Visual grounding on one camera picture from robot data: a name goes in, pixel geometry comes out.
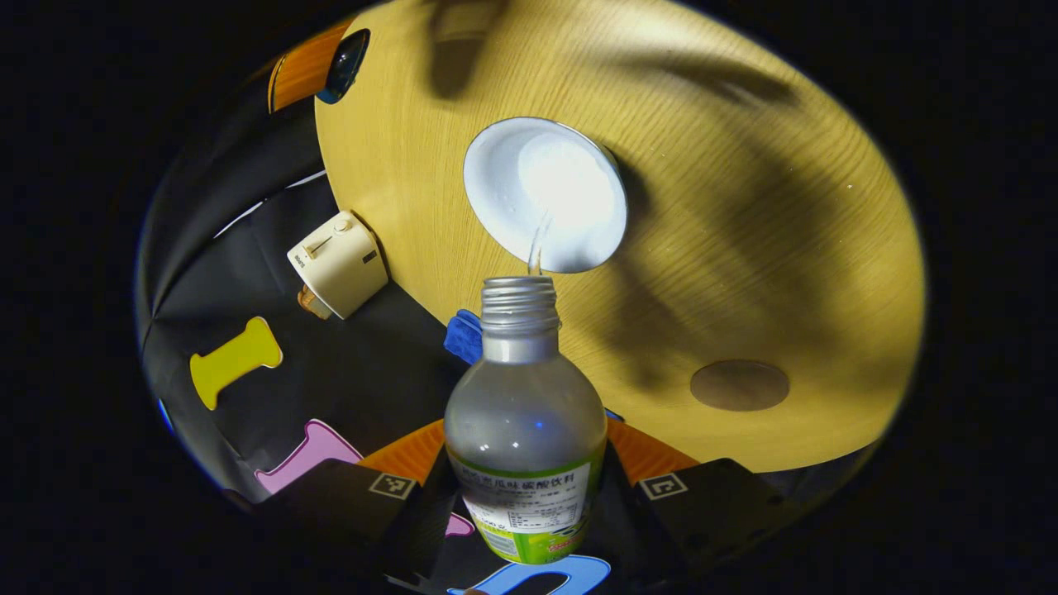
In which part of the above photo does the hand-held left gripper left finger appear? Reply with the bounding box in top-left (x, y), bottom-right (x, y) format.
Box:
top-left (246, 417), bottom-right (454, 579)

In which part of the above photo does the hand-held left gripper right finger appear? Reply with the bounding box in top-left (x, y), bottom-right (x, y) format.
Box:
top-left (606, 417), bottom-right (788, 581)

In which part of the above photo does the teal teacup lid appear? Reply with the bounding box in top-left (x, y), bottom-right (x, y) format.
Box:
top-left (317, 29), bottom-right (371, 105)

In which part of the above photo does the round brown coaster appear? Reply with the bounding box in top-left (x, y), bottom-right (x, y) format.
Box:
top-left (690, 359), bottom-right (791, 412)

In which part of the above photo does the silver green-label water bottle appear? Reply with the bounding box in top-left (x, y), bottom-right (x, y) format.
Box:
top-left (444, 275), bottom-right (608, 566)

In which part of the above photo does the teal white teacup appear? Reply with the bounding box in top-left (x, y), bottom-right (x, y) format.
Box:
top-left (463, 117), bottom-right (629, 274)

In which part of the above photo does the black backdrop cloth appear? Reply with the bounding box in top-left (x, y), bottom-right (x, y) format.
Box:
top-left (136, 83), bottom-right (629, 595)

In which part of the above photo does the white toaster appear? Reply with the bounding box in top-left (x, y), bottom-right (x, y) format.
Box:
top-left (287, 210), bottom-right (389, 321)

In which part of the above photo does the brown bread slice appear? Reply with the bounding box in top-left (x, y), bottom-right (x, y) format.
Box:
top-left (298, 285), bottom-right (333, 321)

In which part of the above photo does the blue folded towel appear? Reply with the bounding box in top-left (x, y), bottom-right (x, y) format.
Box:
top-left (443, 309), bottom-right (484, 366)

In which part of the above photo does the white power cord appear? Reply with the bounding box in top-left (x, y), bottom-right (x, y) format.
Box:
top-left (211, 169), bottom-right (328, 240)

